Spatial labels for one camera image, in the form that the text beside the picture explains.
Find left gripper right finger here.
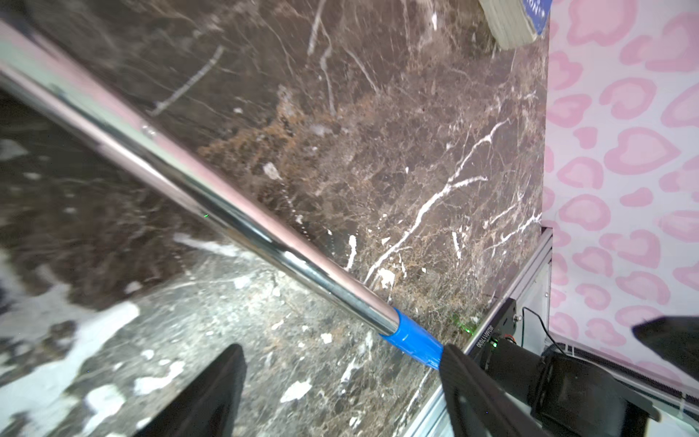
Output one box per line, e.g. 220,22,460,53
439,344,547,437

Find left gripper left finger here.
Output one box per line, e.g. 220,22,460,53
136,344,247,437

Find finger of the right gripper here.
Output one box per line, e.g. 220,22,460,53
632,316,698,381

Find chrome tool with blue grip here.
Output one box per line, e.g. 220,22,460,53
1,11,443,369

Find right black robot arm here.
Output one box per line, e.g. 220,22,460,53
471,315,698,436

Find blue treehouse paperback book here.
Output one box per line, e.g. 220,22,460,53
479,0,553,50

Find aluminium front rail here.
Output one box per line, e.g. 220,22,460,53
402,228,553,436

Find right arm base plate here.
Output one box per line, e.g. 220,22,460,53
464,298,519,359

